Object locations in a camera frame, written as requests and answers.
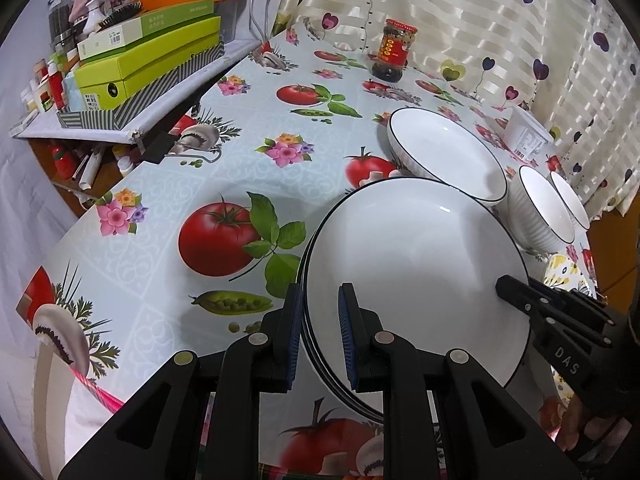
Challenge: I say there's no yellow floral small plate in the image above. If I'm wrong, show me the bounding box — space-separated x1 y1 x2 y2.
542 254 590 408

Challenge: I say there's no white ribbed bowl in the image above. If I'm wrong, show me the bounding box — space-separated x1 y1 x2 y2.
506 166 575 254
549 171 590 233

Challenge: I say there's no white deep plate black rim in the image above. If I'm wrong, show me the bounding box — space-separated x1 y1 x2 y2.
387 107 508 206

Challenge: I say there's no right human hand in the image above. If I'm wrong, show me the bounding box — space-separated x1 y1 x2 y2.
555 394 632 464

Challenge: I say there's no white plastic tub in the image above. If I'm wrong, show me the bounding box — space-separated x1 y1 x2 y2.
502 107 553 162

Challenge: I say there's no vegetable print tablecloth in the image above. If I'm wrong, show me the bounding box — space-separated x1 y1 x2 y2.
14 14 601 480

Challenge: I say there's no cream heart-pattern curtain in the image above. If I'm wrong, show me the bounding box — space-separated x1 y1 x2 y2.
276 0 639 216

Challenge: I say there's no red-lidded sauce jar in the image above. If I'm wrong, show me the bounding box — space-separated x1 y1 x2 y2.
371 18 418 82

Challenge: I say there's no striped black white box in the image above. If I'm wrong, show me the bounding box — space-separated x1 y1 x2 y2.
56 44 224 130

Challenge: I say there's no lime green flat box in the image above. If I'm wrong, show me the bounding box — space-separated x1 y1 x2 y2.
74 16 220 110

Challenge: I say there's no red bottle on shelf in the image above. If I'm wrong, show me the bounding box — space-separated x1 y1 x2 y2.
48 61 65 110

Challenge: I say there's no olive green white box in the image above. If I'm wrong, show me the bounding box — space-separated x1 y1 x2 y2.
77 0 215 61

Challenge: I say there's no black hair brush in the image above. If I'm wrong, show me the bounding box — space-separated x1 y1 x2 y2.
99 0 142 30

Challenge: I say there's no white spray bottle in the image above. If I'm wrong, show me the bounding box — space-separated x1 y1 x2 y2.
82 0 105 37

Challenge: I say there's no dark glass jar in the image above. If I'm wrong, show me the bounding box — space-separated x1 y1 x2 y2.
48 0 73 47

